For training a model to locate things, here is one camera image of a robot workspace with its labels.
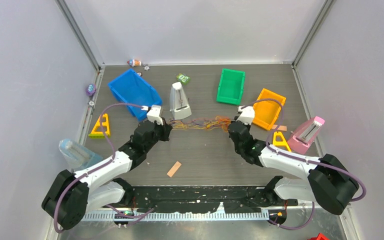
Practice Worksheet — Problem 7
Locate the red object at corner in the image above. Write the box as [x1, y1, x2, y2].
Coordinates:
[308, 233, 330, 240]

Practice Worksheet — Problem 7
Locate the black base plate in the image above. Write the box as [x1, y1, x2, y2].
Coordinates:
[101, 185, 299, 215]

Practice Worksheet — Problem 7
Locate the left yellow triangle block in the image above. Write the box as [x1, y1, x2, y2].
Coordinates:
[88, 113, 111, 139]

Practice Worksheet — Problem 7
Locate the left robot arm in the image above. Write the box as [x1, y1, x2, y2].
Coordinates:
[41, 120, 173, 230]

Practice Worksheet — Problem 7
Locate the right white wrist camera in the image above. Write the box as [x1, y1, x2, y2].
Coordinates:
[236, 105, 255, 126]

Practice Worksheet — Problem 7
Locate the yellow triangle block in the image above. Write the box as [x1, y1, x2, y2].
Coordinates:
[272, 131, 292, 152]
[88, 113, 111, 139]

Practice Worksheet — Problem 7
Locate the tan wooden stick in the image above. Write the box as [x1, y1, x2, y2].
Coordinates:
[166, 161, 182, 178]

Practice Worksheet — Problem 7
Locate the purple small toy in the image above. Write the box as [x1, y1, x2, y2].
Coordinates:
[85, 83, 97, 97]

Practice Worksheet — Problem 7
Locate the blue plastic bin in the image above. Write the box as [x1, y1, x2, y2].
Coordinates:
[107, 69, 163, 107]

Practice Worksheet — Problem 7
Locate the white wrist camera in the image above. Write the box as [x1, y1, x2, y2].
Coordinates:
[236, 105, 255, 126]
[146, 105, 164, 126]

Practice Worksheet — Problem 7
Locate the small figurine toy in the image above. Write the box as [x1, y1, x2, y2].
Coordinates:
[127, 59, 142, 67]

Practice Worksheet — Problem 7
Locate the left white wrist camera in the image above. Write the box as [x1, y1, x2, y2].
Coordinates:
[146, 105, 164, 126]

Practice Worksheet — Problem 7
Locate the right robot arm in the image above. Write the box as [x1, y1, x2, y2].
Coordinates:
[227, 121, 360, 215]

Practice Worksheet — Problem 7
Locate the white metronome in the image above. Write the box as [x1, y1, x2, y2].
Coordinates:
[169, 82, 192, 120]

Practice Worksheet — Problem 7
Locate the tan block by bin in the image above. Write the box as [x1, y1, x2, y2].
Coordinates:
[271, 124, 288, 132]

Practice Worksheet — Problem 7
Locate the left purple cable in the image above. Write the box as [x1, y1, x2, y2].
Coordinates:
[53, 102, 150, 234]

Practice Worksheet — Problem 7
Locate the pink metronome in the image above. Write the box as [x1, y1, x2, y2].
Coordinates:
[287, 116, 325, 155]

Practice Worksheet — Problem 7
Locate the green number tile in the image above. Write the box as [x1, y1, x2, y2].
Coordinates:
[176, 73, 191, 85]

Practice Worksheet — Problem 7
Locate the green plastic bin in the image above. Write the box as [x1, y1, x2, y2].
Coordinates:
[216, 68, 246, 106]

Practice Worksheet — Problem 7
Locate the blue transparent metronome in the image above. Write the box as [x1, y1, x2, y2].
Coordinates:
[58, 138, 103, 172]

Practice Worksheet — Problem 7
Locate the orange plastic bin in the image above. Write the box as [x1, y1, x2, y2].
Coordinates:
[252, 88, 286, 131]

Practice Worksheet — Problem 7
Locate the right yellow triangle block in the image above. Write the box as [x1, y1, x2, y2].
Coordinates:
[272, 131, 292, 152]

